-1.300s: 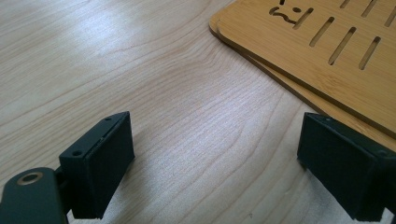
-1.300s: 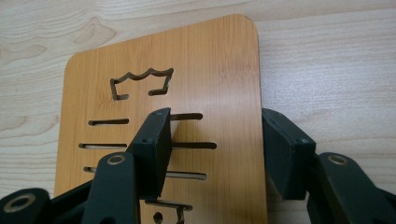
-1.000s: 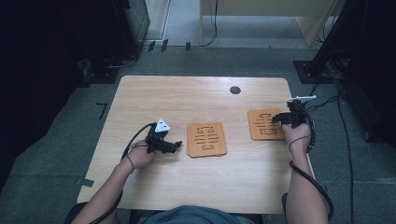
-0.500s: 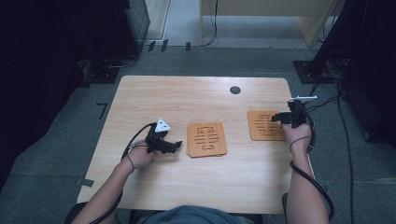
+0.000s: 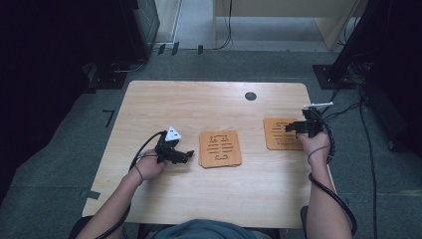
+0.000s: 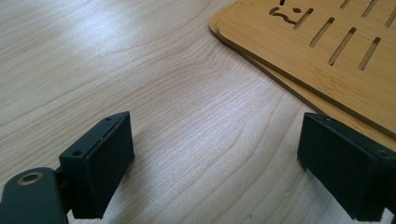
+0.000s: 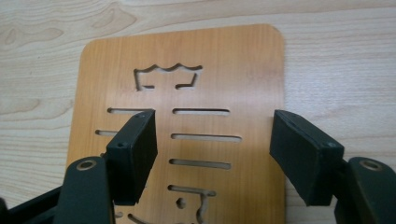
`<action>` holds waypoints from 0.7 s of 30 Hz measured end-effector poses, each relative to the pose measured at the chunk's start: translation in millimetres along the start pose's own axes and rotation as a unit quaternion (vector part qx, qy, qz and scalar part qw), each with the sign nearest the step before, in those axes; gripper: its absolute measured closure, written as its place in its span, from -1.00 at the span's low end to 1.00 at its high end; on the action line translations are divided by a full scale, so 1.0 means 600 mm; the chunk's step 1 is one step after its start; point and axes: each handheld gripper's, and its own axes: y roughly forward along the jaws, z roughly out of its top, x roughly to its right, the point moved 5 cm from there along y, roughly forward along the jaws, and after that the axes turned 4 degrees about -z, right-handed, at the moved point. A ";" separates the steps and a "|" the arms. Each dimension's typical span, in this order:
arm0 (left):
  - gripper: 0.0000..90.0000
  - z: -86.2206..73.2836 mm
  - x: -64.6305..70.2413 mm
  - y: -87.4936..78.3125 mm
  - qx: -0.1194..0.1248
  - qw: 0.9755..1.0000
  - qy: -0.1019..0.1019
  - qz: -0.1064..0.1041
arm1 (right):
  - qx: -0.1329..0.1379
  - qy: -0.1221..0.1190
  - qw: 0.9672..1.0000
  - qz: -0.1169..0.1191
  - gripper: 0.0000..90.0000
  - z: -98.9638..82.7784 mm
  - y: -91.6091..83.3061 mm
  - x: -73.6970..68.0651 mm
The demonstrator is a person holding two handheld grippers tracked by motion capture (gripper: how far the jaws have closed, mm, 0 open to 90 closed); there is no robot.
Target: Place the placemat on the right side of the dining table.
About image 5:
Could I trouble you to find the white floor cable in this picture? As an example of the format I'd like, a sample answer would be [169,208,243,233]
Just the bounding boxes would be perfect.
[111,59,147,75]

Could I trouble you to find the black hanging cables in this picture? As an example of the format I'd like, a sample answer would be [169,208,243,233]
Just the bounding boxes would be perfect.
[217,0,234,51]

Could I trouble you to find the black stand base plate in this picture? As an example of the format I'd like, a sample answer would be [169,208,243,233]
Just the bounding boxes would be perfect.
[87,70,127,91]
[312,64,358,91]

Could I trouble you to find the long black floor cable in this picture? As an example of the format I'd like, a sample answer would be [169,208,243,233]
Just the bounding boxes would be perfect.
[358,87,379,239]

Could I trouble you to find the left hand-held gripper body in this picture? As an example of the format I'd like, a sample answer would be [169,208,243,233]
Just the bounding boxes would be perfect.
[153,125,183,164]

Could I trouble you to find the person's blue-grey clothing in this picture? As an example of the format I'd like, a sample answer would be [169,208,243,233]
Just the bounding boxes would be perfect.
[151,218,268,239]

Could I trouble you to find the dark cabinet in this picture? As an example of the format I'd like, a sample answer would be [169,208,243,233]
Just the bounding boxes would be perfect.
[129,0,161,63]

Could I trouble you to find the light wooden desk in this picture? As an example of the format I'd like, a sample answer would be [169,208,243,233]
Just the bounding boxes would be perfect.
[213,0,369,52]

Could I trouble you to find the wooden coaster with cut pattern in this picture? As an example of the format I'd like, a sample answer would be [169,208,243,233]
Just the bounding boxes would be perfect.
[198,129,244,168]
[263,117,306,151]
[197,155,233,169]

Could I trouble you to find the black curtain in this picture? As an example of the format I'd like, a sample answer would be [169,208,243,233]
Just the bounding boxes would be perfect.
[0,0,140,203]
[331,0,422,157]

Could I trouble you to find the person's right hand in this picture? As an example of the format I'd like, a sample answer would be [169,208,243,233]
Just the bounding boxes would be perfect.
[296,130,332,161]

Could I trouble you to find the black right wrist band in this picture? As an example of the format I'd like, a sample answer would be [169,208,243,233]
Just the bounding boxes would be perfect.
[307,144,331,166]

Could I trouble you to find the person's left hand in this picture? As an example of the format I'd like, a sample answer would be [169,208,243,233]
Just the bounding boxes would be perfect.
[129,149,167,182]

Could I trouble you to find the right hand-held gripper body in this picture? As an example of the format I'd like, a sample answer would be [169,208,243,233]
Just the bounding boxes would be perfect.
[298,101,334,139]

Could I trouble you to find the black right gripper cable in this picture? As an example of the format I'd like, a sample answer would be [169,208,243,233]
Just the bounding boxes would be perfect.
[310,111,359,238]

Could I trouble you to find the black chair armrest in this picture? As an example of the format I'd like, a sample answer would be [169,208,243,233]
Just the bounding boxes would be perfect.
[68,214,96,239]
[300,205,311,239]

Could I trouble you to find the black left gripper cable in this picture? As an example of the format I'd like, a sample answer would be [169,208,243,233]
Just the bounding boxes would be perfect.
[94,130,167,239]

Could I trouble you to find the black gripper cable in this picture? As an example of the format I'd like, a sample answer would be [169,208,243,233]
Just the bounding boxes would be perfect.
[94,130,167,239]
[310,111,359,238]

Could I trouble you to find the black left wrist band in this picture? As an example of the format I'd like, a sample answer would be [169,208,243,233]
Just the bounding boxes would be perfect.
[133,163,144,186]

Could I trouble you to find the black wrist band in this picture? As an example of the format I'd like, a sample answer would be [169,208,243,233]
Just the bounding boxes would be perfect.
[133,163,144,186]
[307,144,331,166]

